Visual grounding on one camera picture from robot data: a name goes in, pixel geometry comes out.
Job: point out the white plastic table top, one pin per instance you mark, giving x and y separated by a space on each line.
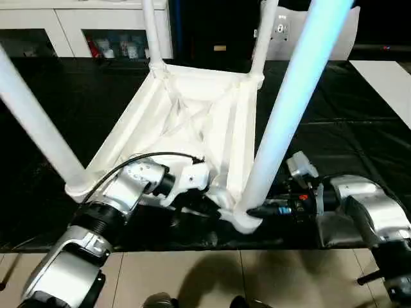
144 122

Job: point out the white plastic table leg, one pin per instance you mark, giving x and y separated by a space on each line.
265 38
38 128
295 96
152 32

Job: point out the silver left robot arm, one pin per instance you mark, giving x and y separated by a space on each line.
70 272

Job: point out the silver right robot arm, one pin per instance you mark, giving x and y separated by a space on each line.
375 205

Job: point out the black mat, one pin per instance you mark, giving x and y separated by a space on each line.
353 106

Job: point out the white board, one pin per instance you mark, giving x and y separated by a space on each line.
385 83

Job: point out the small beige label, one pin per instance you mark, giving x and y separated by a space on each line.
219 48

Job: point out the grey cushion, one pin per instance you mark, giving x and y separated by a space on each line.
340 38

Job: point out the black bar red light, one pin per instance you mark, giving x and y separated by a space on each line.
385 48

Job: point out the dark blue cabinet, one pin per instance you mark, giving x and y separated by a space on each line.
208 25

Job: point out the white cabinet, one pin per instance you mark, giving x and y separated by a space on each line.
48 16

